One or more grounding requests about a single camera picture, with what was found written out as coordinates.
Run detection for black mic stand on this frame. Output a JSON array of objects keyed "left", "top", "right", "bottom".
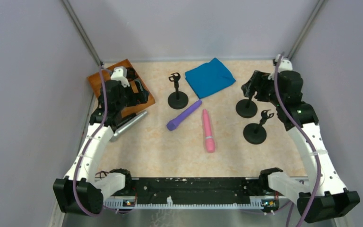
[
  {"left": 168, "top": 72, "right": 189, "bottom": 110},
  {"left": 235, "top": 92, "right": 258, "bottom": 118},
  {"left": 243, "top": 109, "right": 274, "bottom": 145}
]

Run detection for purple microphone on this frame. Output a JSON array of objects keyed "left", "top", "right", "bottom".
[{"left": 166, "top": 100, "right": 202, "bottom": 131}]

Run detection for pink microphone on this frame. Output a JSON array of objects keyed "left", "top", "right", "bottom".
[{"left": 202, "top": 109, "right": 216, "bottom": 153}]

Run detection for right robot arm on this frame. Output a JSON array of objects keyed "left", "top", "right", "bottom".
[{"left": 242, "top": 70, "right": 360, "bottom": 223}]

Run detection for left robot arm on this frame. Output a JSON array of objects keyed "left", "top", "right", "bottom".
[{"left": 53, "top": 66, "right": 148, "bottom": 217}]

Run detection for silver microphone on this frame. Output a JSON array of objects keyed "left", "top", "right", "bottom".
[{"left": 110, "top": 110, "right": 148, "bottom": 142}]

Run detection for blue folded cloth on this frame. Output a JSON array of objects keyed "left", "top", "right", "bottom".
[{"left": 185, "top": 58, "right": 236, "bottom": 99}]

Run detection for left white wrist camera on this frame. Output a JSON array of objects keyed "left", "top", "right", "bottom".
[{"left": 110, "top": 66, "right": 130, "bottom": 87}]

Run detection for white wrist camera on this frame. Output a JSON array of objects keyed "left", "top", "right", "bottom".
[
  {"left": 110, "top": 66, "right": 130, "bottom": 87},
  {"left": 268, "top": 54, "right": 293, "bottom": 80}
]

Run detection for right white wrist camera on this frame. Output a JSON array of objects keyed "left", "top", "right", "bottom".
[{"left": 268, "top": 54, "right": 293, "bottom": 80}]

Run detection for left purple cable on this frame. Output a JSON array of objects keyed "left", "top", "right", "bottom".
[{"left": 72, "top": 65, "right": 109, "bottom": 218}]

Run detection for purple cable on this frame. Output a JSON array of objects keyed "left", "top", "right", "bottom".
[
  {"left": 72, "top": 65, "right": 109, "bottom": 218},
  {"left": 273, "top": 53, "right": 322, "bottom": 227}
]

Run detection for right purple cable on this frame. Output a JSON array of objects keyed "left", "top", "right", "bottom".
[{"left": 273, "top": 53, "right": 322, "bottom": 227}]

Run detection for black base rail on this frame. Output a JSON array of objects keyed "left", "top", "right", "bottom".
[{"left": 113, "top": 177, "right": 280, "bottom": 205}]

